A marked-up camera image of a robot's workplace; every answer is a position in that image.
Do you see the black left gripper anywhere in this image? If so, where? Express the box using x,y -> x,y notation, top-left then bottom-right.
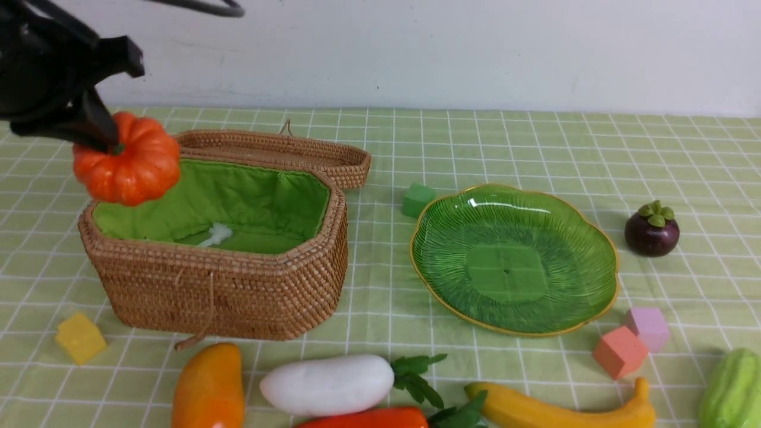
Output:
1,1 -> 145,153

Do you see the orange toy pumpkin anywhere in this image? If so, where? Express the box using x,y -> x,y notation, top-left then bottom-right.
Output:
73,111 -> 181,206

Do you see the orange toy mango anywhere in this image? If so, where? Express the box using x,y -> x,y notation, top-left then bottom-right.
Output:
171,343 -> 246,427

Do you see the white toy radish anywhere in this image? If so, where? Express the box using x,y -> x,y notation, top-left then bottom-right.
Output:
259,353 -> 447,417

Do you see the red toy carrot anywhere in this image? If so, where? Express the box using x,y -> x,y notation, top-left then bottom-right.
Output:
298,392 -> 488,427

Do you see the purple toy mangosteen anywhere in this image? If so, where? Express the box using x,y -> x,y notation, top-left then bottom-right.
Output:
624,200 -> 681,257

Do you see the yellow toy banana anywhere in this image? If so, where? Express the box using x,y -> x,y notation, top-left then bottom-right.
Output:
464,377 -> 657,427

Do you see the light green toy gourd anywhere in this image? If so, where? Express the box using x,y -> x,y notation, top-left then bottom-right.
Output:
698,348 -> 760,427

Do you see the woven rattan basket green lining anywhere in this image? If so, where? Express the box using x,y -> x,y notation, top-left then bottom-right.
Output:
78,153 -> 348,341

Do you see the woven rattan basket lid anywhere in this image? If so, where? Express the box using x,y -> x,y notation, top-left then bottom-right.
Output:
175,120 -> 372,190

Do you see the yellow foam cube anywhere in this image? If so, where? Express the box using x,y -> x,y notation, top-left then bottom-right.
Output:
55,311 -> 107,366

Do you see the green foam cube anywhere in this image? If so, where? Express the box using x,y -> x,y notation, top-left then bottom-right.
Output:
401,182 -> 437,219

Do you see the green glass leaf plate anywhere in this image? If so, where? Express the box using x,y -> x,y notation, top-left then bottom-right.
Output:
408,184 -> 621,338

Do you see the green checkered tablecloth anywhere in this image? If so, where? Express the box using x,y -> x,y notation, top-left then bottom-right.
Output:
1,106 -> 760,427

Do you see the pink foam cube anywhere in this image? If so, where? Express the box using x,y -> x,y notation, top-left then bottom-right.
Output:
593,325 -> 649,380

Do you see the purple foam cube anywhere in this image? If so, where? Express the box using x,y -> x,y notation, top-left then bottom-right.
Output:
624,306 -> 671,353

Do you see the black cable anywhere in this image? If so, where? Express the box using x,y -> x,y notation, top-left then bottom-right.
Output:
143,0 -> 246,18

